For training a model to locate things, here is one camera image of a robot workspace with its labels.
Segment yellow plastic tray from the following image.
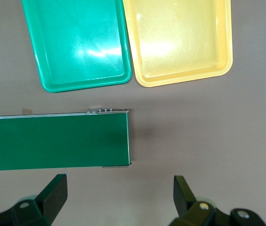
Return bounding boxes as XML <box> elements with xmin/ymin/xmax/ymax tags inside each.
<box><xmin>122</xmin><ymin>0</ymin><xmax>234</xmax><ymax>88</ymax></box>

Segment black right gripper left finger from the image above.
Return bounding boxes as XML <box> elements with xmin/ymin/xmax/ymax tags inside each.
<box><xmin>5</xmin><ymin>173</ymin><xmax>68</xmax><ymax>226</ymax></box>

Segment green plastic tray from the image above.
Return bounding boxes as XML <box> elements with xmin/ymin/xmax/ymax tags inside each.
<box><xmin>21</xmin><ymin>0</ymin><xmax>133</xmax><ymax>93</ymax></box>

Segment green conveyor belt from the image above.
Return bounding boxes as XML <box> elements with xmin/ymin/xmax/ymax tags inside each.
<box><xmin>0</xmin><ymin>107</ymin><xmax>132</xmax><ymax>172</ymax></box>

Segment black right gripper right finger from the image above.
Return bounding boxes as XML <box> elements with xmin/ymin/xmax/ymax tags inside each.
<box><xmin>172</xmin><ymin>175</ymin><xmax>266</xmax><ymax>226</ymax></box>

